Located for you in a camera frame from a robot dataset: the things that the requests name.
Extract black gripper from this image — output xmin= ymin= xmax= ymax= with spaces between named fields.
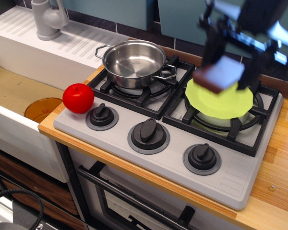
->
xmin=199 ymin=0 xmax=288 ymax=90

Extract brown chocolate bar block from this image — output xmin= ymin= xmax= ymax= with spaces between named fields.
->
xmin=193 ymin=56 xmax=245 ymax=94

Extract light green plate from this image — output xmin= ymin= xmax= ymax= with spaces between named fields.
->
xmin=185 ymin=80 xmax=254 ymax=119

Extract grey toy stove top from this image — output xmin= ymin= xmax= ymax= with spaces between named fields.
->
xmin=53 ymin=57 xmax=284 ymax=210

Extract stainless steel pot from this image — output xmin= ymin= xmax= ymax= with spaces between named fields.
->
xmin=95 ymin=40 xmax=177 ymax=89

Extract black right stove knob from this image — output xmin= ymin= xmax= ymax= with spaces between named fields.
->
xmin=183 ymin=143 xmax=222 ymax=176

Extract black stove knob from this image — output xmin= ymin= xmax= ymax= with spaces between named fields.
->
xmin=85 ymin=103 xmax=119 ymax=131
xmin=127 ymin=118 xmax=170 ymax=155
xmin=183 ymin=143 xmax=222 ymax=176

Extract black middle stove knob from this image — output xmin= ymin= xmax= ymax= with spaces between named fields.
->
xmin=127 ymin=118 xmax=170 ymax=155

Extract black left stove knob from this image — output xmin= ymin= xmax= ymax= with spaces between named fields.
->
xmin=85 ymin=103 xmax=119 ymax=131

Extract red toy apple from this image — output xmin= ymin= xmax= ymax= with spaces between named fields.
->
xmin=62 ymin=83 xmax=95 ymax=114

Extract black right burner grate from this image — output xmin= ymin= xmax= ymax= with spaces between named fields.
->
xmin=162 ymin=71 xmax=283 ymax=157

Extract black burner grate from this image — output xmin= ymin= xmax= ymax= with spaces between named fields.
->
xmin=162 ymin=71 xmax=283 ymax=157
xmin=88 ymin=56 xmax=195 ymax=120

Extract black left burner grate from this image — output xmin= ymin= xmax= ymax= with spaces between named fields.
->
xmin=88 ymin=56 xmax=195 ymax=120

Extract grey toy faucet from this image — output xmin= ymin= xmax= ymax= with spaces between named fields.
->
xmin=31 ymin=0 xmax=69 ymax=41

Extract orange plastic bowl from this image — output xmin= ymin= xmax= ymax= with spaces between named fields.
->
xmin=24 ymin=97 xmax=62 ymax=123

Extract white toy sink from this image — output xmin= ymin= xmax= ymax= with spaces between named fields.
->
xmin=0 ymin=6 xmax=127 ymax=183

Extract wooden drawer fronts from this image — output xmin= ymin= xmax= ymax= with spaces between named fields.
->
xmin=0 ymin=146 xmax=87 ymax=230

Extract teal wall cabinet right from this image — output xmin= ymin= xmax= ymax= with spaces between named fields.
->
xmin=157 ymin=0 xmax=206 ymax=56

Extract black oven door handle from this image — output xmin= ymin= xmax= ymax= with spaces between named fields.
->
xmin=77 ymin=161 xmax=195 ymax=230

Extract black braided cable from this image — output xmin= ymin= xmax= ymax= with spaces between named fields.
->
xmin=0 ymin=188 xmax=44 ymax=230

